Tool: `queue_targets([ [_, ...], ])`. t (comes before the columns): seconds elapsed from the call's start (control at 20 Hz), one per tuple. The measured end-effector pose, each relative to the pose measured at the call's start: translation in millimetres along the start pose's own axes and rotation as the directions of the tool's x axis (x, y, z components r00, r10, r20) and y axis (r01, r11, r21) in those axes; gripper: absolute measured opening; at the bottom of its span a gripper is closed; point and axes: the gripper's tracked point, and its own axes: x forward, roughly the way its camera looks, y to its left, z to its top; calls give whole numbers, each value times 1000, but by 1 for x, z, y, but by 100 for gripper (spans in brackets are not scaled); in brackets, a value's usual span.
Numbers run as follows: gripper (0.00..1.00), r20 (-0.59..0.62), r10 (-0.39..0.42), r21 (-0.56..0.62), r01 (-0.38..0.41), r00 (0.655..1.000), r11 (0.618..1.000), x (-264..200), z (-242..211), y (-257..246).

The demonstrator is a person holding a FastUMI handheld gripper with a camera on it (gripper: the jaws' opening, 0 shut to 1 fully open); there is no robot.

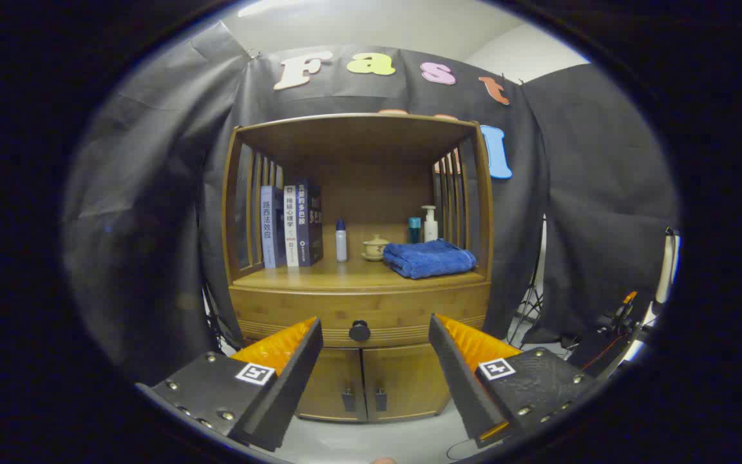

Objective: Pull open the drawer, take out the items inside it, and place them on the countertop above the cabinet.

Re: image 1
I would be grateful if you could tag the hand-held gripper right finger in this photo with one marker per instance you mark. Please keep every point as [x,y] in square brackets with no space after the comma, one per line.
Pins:
[455,380]

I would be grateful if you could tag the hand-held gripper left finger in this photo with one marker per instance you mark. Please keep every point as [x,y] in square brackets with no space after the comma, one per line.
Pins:
[294,380]

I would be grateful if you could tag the black round drawer knob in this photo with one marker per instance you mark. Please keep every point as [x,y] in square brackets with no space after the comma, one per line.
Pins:
[359,330]

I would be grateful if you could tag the wooden drawer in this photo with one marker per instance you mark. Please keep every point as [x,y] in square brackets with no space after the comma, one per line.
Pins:
[397,306]

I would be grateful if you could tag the wooden cabinet door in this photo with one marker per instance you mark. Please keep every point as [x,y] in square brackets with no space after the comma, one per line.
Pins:
[326,386]
[409,380]

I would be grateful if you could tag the wooden countertop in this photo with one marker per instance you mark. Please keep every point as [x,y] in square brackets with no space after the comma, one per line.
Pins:
[345,274]

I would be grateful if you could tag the wooden cabinet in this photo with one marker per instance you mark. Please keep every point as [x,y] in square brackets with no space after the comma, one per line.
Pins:
[358,138]

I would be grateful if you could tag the blue folded towel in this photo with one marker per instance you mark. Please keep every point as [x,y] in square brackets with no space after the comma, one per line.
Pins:
[429,259]

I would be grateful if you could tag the white bottle with blue cap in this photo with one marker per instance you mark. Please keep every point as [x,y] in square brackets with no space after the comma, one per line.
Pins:
[341,245]

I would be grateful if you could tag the black equipment with orange clip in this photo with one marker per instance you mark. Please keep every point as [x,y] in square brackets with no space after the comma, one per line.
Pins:
[603,341]

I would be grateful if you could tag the white pump bottle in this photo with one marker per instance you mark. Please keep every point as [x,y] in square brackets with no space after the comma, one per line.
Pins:
[430,229]

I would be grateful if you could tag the beige lidded teacup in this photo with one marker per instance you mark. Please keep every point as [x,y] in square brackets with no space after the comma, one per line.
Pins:
[375,249]

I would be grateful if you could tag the white spine book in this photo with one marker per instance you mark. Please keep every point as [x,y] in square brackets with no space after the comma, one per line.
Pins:
[290,225]

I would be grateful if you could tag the teal bottle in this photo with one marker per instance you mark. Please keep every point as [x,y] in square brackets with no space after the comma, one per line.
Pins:
[415,231]

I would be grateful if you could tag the dark blue book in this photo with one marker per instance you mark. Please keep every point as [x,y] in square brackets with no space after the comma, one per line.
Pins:
[310,225]

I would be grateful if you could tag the light blue book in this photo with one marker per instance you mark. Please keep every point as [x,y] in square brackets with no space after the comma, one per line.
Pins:
[268,225]

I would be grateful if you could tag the black backdrop cloth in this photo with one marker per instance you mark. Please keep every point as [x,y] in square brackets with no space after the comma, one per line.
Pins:
[152,193]

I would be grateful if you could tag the white pole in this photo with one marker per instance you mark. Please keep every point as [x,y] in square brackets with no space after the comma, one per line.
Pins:
[666,270]

